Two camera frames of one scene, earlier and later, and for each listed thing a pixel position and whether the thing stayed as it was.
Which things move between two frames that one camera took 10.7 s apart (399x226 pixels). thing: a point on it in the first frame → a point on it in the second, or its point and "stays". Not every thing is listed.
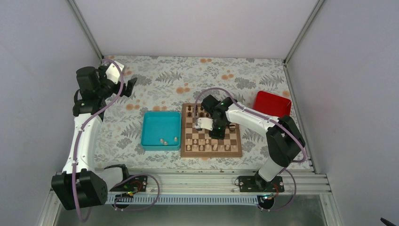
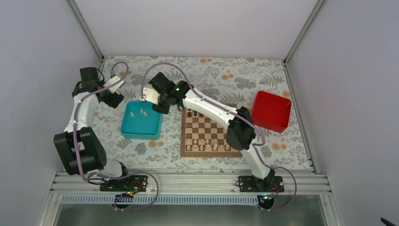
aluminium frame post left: [86, 28] stays
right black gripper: [220, 135] → [164, 110]
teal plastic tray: [161, 131] → [139, 121]
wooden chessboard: [197, 143] stays
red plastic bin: [274, 104] stays
